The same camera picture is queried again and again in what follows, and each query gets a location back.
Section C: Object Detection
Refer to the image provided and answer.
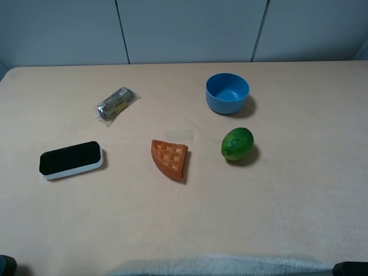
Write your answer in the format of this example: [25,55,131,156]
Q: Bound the green lime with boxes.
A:
[221,128,254,161]

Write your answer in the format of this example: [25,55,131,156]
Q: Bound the black object bottom right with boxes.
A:
[332,262,368,276]

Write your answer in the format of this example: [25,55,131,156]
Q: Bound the black object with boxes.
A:
[332,262,368,276]
[0,255,17,276]

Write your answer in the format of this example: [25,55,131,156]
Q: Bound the black object bottom left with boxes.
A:
[0,255,17,276]

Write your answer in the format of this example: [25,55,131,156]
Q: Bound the orange waffle wedge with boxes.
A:
[151,140,188,182]

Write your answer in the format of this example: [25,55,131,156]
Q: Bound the blue bowl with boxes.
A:
[205,72,250,114]

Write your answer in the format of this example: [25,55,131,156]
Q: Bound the wrapped green snack roll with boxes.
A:
[95,87,140,126]

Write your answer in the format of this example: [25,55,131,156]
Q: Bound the black and white eraser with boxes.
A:
[39,141,104,180]

